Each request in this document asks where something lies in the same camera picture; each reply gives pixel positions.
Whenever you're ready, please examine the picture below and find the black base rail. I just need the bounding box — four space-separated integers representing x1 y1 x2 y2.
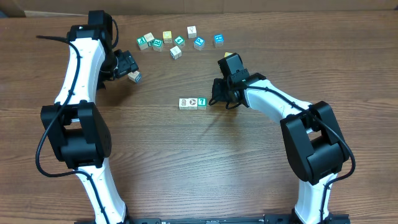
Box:
74 212 351 224

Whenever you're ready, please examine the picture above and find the white block owl picture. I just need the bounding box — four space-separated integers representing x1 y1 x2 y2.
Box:
178 98 188 110

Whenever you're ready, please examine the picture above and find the green number four block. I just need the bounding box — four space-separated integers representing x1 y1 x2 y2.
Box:
174 35 185 48

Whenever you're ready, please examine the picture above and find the white block blue side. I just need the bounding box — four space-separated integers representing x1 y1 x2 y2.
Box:
170 46 182 60

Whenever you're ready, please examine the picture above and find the yellow block right side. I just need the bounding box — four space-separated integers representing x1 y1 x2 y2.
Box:
224 52 233 57

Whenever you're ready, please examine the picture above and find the plain white lettered block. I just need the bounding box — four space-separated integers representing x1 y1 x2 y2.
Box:
144 32 155 45

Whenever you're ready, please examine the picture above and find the green number seven block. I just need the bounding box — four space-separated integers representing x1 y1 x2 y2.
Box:
197 98 207 110

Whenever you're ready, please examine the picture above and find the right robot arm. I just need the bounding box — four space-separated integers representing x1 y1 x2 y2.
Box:
209 53 356 223

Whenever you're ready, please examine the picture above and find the green wheelchair symbol block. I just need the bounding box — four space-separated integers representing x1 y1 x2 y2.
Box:
136 36 149 50

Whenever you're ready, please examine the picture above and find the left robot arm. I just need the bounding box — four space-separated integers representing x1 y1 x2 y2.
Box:
38 10 139 223

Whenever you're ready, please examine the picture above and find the yellow block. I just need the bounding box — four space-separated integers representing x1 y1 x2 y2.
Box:
224 52 233 57
162 30 173 44

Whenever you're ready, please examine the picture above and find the blue letter P block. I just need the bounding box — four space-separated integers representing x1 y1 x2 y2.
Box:
194 37 205 50

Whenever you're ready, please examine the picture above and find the white block top row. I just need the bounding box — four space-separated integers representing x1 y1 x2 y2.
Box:
187 26 197 39

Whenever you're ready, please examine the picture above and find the blue picture block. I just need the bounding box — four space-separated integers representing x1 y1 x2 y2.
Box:
213 34 224 47

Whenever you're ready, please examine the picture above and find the yellow top block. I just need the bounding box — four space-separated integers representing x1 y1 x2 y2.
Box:
162 30 173 44

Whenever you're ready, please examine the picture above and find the green letter block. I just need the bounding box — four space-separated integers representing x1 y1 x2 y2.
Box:
152 39 164 52

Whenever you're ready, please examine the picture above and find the white block dark round picture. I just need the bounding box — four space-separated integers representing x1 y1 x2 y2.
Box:
187 98 198 110

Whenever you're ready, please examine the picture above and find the cardboard backboard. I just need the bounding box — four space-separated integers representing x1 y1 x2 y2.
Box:
1 0 397 17

